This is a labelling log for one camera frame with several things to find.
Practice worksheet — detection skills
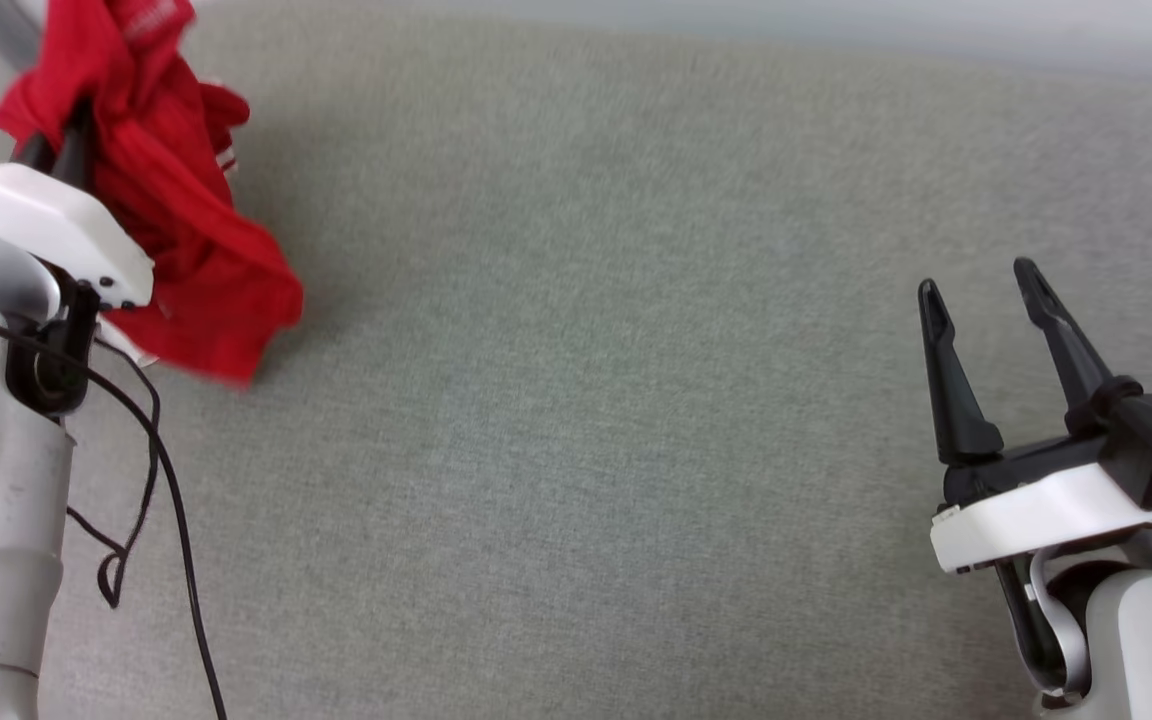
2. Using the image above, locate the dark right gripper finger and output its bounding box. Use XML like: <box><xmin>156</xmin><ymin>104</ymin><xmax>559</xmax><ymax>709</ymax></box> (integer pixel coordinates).
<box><xmin>1012</xmin><ymin>257</ymin><xmax>1143</xmax><ymax>439</ymax></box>
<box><xmin>917</xmin><ymin>278</ymin><xmax>1005</xmax><ymax>467</ymax></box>

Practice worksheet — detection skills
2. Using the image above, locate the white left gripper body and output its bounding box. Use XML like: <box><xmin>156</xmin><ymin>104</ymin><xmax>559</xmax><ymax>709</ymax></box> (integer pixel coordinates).
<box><xmin>0</xmin><ymin>163</ymin><xmax>155</xmax><ymax>311</ymax></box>

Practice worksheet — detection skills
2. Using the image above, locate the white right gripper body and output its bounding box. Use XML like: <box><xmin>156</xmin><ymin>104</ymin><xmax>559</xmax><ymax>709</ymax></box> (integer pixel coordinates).
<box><xmin>930</xmin><ymin>432</ymin><xmax>1152</xmax><ymax>575</ymax></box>

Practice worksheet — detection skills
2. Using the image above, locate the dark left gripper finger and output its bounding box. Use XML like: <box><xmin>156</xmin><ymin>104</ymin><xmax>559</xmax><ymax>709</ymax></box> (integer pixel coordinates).
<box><xmin>14</xmin><ymin>128</ymin><xmax>59</xmax><ymax>173</ymax></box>
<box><xmin>52</xmin><ymin>98</ymin><xmax>95</xmax><ymax>193</ymax></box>

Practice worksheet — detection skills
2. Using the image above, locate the red basketball jersey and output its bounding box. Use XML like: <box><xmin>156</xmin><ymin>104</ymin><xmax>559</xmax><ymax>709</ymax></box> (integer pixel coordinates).
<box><xmin>0</xmin><ymin>0</ymin><xmax>305</xmax><ymax>387</ymax></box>

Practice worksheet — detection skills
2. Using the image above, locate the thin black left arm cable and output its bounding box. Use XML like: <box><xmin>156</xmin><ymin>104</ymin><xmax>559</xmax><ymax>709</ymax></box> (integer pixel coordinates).
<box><xmin>66</xmin><ymin>340</ymin><xmax>161</xmax><ymax>609</ymax></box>
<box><xmin>0</xmin><ymin>310</ymin><xmax>229</xmax><ymax>720</ymax></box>

